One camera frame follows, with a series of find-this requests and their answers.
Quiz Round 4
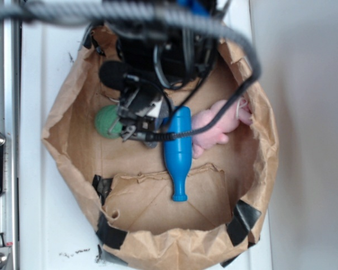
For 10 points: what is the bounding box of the blue plastic bottle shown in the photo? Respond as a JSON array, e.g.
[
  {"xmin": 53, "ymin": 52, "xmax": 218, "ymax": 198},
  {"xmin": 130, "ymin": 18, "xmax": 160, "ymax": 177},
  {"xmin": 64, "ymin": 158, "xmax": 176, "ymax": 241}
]
[{"xmin": 163, "ymin": 106, "xmax": 192, "ymax": 202}]

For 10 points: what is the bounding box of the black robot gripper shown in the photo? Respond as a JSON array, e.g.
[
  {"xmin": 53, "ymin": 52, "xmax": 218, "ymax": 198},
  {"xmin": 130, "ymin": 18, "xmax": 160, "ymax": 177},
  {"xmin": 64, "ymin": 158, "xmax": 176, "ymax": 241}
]
[{"xmin": 108, "ymin": 84, "xmax": 163, "ymax": 142}]

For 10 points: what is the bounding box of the brown paper bag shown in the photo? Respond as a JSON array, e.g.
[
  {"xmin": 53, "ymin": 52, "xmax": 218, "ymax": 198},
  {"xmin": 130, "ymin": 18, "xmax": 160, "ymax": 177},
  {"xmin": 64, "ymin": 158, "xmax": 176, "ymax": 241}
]
[{"xmin": 42, "ymin": 26, "xmax": 279, "ymax": 269}]

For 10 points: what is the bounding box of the pink plush animal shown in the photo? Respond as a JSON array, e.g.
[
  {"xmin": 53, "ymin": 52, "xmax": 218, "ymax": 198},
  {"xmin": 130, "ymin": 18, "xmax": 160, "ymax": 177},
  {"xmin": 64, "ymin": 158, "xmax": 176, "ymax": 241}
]
[{"xmin": 192, "ymin": 97, "xmax": 252, "ymax": 159}]

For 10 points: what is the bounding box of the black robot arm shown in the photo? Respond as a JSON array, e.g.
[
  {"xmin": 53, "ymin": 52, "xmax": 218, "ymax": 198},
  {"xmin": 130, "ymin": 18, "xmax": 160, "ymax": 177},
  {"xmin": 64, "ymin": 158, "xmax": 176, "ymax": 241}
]
[{"xmin": 99, "ymin": 1, "xmax": 223, "ymax": 142}]

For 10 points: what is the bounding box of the gray braided cable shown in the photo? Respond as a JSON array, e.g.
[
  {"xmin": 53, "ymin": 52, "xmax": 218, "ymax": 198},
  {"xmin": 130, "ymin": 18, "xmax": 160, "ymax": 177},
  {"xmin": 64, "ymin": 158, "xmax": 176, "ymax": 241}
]
[{"xmin": 0, "ymin": 0, "xmax": 263, "ymax": 139}]

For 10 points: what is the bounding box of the gray plush bunny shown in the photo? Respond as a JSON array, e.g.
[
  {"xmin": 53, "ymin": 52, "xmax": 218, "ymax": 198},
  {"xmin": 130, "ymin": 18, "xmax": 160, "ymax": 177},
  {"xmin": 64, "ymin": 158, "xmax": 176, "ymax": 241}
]
[{"xmin": 142, "ymin": 95, "xmax": 174, "ymax": 132}]

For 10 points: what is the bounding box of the black tape top left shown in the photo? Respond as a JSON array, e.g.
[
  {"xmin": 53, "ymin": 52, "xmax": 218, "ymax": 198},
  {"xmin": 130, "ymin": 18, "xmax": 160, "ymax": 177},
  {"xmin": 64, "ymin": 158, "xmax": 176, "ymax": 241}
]
[{"xmin": 81, "ymin": 23, "xmax": 105, "ymax": 56}]

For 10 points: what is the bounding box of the green ball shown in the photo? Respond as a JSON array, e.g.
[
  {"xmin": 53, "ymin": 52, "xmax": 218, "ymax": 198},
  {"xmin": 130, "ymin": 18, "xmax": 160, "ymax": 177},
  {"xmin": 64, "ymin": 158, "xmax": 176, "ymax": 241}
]
[{"xmin": 95, "ymin": 105, "xmax": 122, "ymax": 139}]

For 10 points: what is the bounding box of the black tape bottom left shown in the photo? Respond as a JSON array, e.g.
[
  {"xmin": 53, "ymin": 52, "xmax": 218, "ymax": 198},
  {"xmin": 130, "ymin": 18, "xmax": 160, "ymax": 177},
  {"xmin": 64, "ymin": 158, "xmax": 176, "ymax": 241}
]
[{"xmin": 92, "ymin": 175, "xmax": 128, "ymax": 267}]

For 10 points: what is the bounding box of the aluminium frame rail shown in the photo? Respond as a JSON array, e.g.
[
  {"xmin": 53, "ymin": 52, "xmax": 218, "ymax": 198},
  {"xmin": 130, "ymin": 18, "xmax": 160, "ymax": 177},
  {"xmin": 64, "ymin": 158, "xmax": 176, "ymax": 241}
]
[{"xmin": 0, "ymin": 21, "xmax": 19, "ymax": 269}]

